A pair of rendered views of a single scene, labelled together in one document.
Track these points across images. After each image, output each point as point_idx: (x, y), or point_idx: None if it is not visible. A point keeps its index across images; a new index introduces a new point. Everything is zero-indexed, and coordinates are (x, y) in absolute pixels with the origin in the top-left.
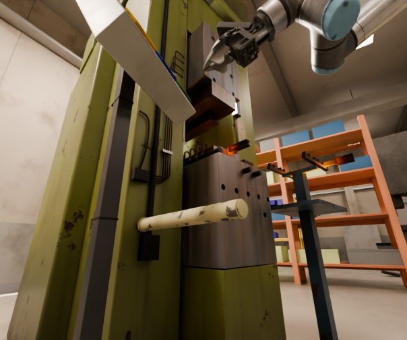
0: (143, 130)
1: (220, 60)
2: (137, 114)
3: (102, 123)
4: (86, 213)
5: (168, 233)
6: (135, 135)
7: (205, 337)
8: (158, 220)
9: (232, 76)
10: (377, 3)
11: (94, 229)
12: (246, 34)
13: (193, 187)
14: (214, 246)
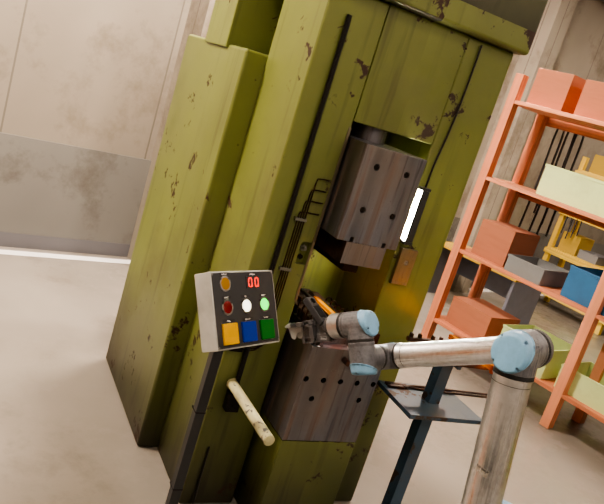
0: None
1: (293, 336)
2: None
3: (219, 217)
4: (191, 319)
5: (254, 389)
6: None
7: (260, 470)
8: (237, 398)
9: (395, 215)
10: (416, 356)
11: (192, 415)
12: (311, 335)
13: (288, 354)
14: (283, 420)
